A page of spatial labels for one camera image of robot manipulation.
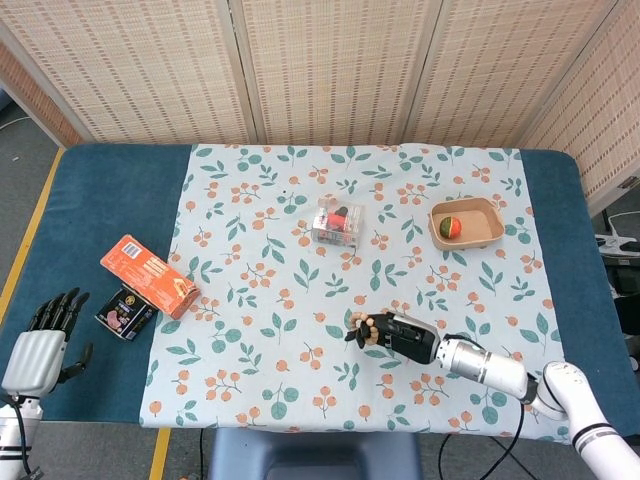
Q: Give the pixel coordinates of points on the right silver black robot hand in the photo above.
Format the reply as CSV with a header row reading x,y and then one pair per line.
x,y
410,337

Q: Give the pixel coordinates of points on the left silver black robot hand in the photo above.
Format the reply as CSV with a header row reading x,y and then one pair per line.
x,y
35,360

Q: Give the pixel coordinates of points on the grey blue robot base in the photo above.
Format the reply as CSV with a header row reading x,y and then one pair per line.
x,y
310,455

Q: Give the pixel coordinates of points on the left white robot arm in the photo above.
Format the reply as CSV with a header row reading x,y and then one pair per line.
x,y
10,435

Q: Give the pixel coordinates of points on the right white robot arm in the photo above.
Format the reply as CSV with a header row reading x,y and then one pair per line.
x,y
500,367

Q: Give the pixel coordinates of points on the black food package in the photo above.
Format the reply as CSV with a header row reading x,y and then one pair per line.
x,y
122,315

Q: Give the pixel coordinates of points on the green and orange ball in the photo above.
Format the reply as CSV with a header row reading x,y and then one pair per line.
x,y
450,226

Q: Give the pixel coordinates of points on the beige rectangular tray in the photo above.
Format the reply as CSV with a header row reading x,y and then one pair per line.
x,y
482,225

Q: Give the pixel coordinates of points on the clear plastic box with clips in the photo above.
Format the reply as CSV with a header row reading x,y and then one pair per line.
x,y
337,222

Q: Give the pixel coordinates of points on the floral leaf fruit tablecloth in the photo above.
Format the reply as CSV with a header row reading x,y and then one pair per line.
x,y
280,280

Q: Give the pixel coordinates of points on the orange carton box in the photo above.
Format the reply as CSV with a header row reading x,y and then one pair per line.
x,y
150,275

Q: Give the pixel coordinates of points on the teal blue table cover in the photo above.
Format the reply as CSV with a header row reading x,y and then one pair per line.
x,y
100,200

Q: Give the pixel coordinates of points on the white stand base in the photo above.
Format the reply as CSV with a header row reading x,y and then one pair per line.
x,y
617,242

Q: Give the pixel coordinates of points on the bamboo folding screen panel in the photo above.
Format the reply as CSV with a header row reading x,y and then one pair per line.
x,y
130,65
500,70
35,95
335,65
600,110

